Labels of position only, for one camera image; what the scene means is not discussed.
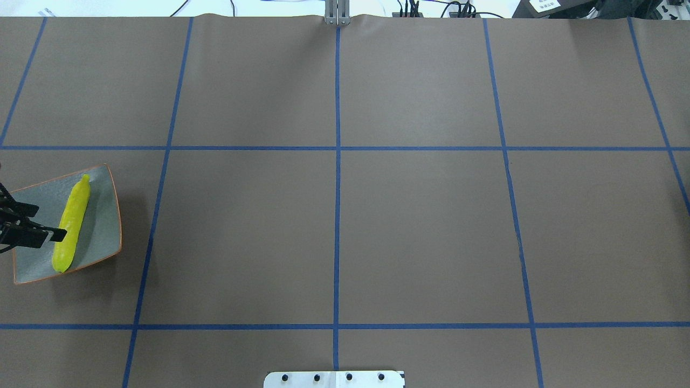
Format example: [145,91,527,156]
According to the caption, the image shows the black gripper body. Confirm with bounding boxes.
[1,184,22,253]

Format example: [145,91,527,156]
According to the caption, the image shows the black box with label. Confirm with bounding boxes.
[512,1,598,19]

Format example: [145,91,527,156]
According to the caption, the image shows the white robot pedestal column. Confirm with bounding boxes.
[263,370,406,387]

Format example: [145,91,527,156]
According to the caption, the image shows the aluminium frame post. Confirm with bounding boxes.
[325,0,350,26]

